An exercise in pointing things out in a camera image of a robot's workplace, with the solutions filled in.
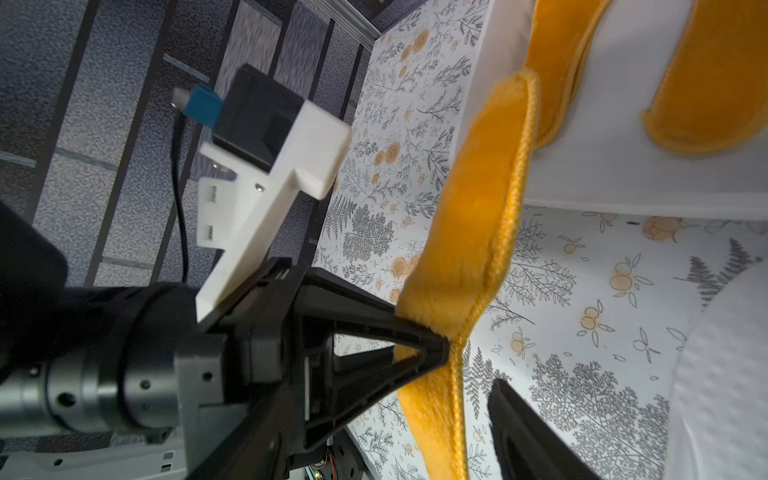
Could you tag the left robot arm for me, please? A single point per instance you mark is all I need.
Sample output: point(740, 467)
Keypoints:
point(36, 270)

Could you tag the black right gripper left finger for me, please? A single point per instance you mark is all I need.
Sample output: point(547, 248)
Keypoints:
point(258, 447)

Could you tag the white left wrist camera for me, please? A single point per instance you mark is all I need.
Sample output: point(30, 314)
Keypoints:
point(278, 145)

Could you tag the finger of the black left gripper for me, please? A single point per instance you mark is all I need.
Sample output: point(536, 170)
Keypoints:
point(350, 350)

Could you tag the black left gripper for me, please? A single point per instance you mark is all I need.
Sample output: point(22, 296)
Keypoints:
point(135, 360)

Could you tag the left white insole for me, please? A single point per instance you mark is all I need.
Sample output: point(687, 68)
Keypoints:
point(718, 412)

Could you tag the white plastic storage box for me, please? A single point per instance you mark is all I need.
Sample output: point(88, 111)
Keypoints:
point(602, 159)

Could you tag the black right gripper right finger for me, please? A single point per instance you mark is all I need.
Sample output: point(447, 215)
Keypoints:
point(526, 447)

